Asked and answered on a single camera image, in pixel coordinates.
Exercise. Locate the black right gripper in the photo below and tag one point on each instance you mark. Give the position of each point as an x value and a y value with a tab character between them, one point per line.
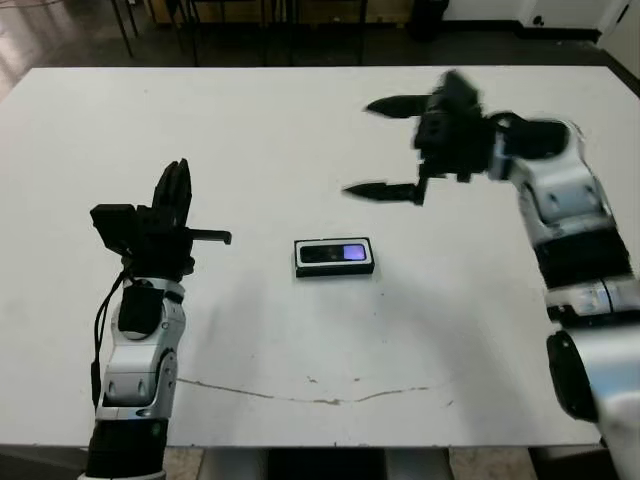
455	147

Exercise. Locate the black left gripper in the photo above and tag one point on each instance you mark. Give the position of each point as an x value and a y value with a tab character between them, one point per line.
160	250

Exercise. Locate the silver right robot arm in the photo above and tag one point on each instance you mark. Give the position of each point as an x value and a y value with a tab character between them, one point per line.
565	200

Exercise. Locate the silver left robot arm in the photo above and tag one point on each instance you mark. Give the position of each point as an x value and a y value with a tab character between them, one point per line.
135	360

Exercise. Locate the black box with white insert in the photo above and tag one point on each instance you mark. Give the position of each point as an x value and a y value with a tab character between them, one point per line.
335	272

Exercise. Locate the black metal table leg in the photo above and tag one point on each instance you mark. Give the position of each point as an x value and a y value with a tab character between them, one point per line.
126	40

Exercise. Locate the black metal chair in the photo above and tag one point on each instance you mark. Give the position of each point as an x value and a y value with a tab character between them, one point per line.
227	3

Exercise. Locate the dark robot torso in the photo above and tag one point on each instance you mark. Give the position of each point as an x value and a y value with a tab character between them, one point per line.
325	465

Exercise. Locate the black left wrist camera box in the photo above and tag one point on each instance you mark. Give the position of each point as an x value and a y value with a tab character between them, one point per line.
112	225

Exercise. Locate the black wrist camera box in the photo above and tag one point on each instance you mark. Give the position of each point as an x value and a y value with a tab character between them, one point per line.
112	225
457	92

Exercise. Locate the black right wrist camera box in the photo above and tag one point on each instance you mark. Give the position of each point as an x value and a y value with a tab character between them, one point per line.
457	92

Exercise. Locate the small round black wall fitting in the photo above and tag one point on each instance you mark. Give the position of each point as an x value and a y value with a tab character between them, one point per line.
538	20

